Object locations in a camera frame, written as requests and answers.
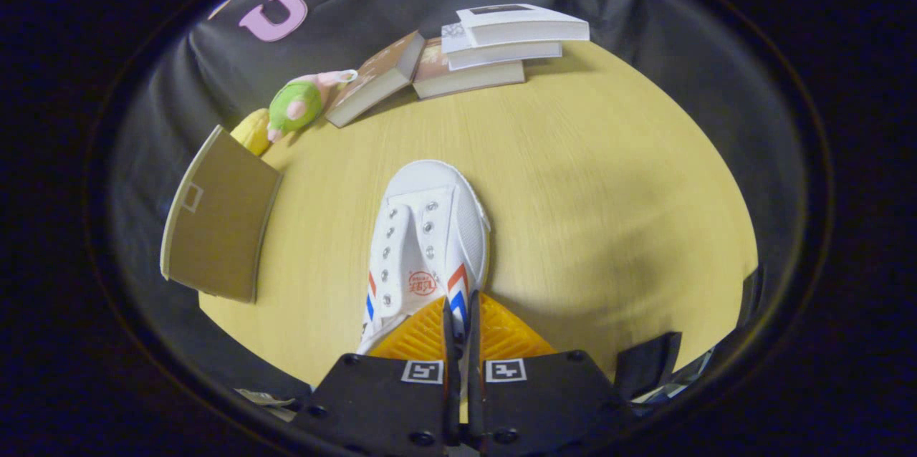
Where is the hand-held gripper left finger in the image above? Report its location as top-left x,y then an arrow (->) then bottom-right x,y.
290,296 -> 461,457

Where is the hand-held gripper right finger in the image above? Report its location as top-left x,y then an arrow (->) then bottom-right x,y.
466,291 -> 631,457

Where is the white shoe striped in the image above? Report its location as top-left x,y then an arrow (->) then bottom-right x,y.
356,160 -> 492,357

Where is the brown cardboard storage box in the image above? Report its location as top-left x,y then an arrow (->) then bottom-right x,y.
160,125 -> 284,304

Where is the tan cover book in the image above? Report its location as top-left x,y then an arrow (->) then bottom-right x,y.
412,37 -> 526,100

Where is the brown cover book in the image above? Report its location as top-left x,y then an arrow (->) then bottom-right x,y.
324,30 -> 427,129

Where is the green and pink plush toy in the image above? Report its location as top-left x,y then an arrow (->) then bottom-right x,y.
267,69 -> 359,144

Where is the yellow plush toy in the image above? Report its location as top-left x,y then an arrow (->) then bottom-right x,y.
229,107 -> 273,157

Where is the white patterned cover book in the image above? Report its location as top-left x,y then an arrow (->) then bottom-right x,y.
441,21 -> 563,72

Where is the white book dark cover picture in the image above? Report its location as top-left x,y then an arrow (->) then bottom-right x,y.
456,3 -> 590,48

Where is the black backdrop cloth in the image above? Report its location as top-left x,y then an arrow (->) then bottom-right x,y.
107,0 -> 810,408

